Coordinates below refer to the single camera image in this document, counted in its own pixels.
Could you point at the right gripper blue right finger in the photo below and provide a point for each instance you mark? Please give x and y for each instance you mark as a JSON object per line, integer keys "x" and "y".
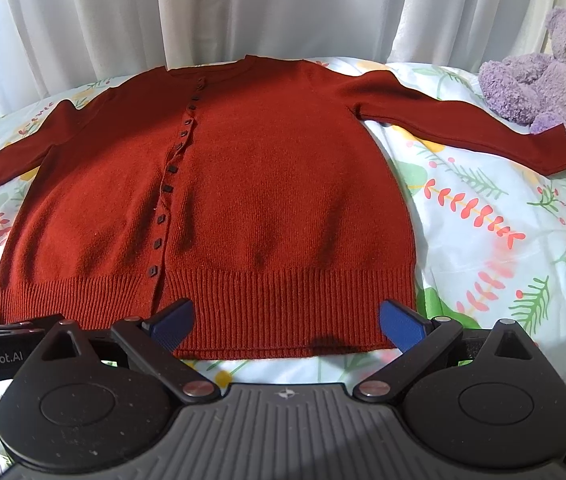
{"x": 424, "y": 345}

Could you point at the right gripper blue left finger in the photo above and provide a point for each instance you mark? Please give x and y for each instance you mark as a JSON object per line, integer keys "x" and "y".
{"x": 149, "y": 345}

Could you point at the white curtain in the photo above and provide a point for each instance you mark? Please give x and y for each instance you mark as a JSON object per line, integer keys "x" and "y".
{"x": 49, "y": 46}

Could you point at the red knit cardigan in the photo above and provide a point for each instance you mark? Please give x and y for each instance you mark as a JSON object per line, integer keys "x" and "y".
{"x": 251, "y": 188}

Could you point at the purple teddy bear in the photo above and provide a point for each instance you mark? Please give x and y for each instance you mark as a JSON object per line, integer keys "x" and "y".
{"x": 530, "y": 89}

